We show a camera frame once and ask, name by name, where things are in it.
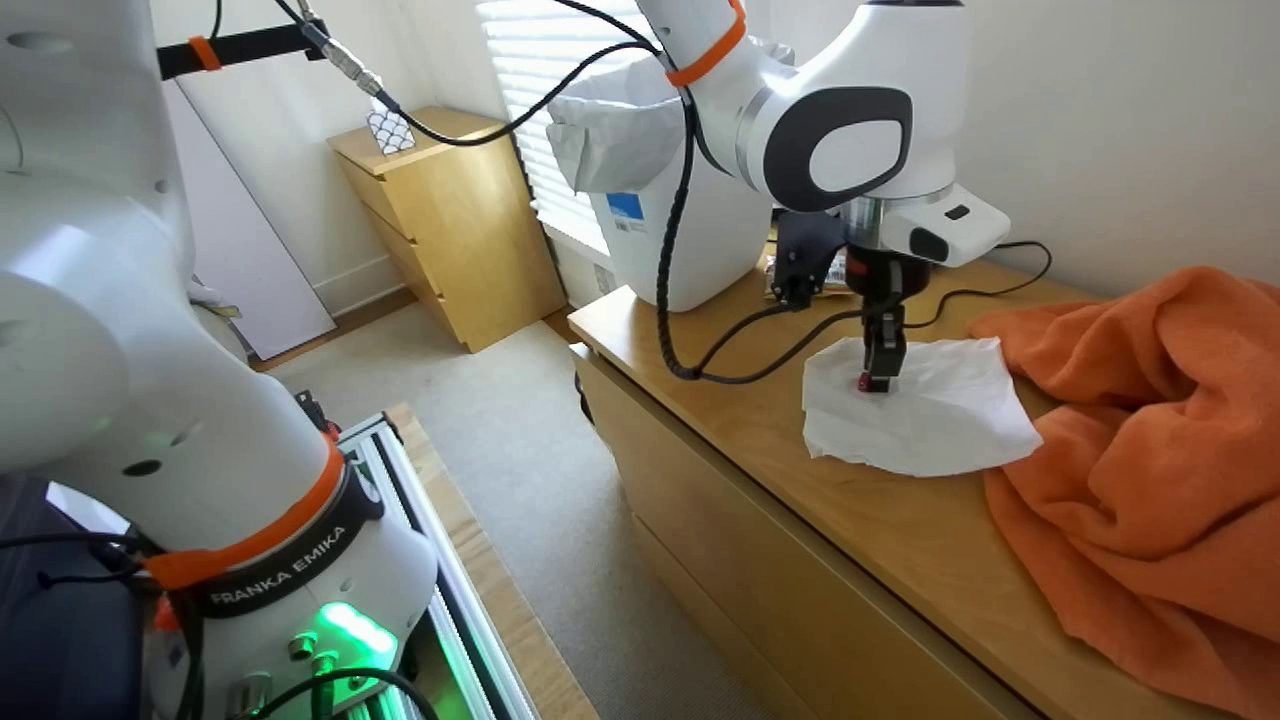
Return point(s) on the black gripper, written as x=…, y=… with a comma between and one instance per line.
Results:
x=885, y=279

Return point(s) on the white napkin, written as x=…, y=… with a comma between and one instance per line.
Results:
x=932, y=415

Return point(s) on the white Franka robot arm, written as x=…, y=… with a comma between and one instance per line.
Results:
x=132, y=334

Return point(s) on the long wooden counter dresser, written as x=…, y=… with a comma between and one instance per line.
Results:
x=824, y=562

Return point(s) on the white plastic trash bin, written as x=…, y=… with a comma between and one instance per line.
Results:
x=707, y=243

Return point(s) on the orange towel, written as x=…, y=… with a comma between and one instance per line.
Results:
x=1147, y=452

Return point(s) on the white bin liner bag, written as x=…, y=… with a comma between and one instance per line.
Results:
x=614, y=126

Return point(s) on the small wooden dresser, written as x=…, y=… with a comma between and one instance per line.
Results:
x=460, y=227

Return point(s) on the patterned tissue box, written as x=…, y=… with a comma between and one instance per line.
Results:
x=389, y=128

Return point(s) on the white board panel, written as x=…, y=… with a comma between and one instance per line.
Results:
x=245, y=227

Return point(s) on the dark blue box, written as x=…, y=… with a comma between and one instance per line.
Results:
x=64, y=624

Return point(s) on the aluminium base frame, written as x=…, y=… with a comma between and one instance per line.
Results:
x=441, y=575

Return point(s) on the black mount bar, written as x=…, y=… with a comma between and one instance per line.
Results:
x=243, y=46

